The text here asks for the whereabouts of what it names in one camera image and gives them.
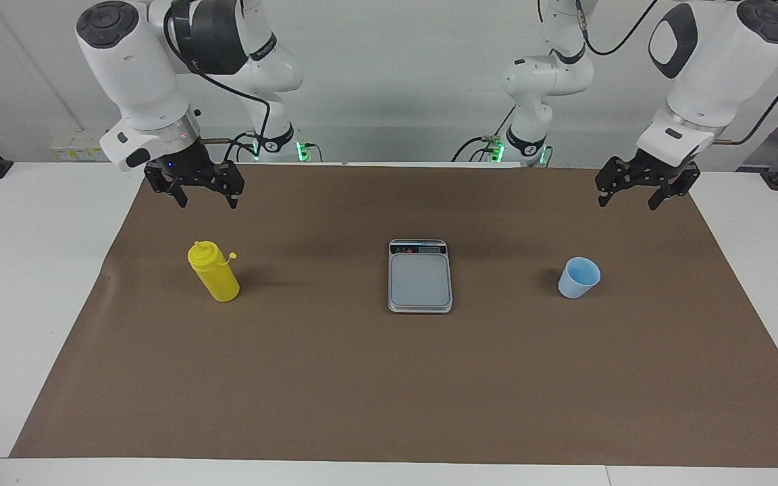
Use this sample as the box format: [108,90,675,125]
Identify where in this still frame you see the yellow squeeze seasoning bottle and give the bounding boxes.
[188,240,240,302]

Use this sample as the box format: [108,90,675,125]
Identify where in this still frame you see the light blue plastic cup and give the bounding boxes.
[558,256,601,299]

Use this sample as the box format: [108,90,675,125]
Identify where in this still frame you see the silver digital kitchen scale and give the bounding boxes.
[388,238,453,314]

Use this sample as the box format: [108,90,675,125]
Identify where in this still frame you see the brown paper table mat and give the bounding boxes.
[9,162,778,468]

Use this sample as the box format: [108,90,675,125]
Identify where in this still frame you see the black right arm base cables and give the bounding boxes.
[224,132,323,163]

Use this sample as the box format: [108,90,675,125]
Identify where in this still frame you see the black arm base cables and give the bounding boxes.
[224,132,323,163]
[452,107,518,163]

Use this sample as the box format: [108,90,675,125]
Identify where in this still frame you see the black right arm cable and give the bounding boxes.
[163,7,271,163]

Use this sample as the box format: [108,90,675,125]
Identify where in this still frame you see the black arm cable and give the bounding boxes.
[163,7,271,163]
[575,0,778,146]

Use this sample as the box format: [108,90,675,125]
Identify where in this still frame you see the white wall socket strip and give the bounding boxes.
[50,128,111,163]

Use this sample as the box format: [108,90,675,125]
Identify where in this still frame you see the black left arm base cables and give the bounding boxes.
[452,107,518,163]

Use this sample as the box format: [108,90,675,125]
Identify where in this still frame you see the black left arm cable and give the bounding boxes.
[575,0,778,146]

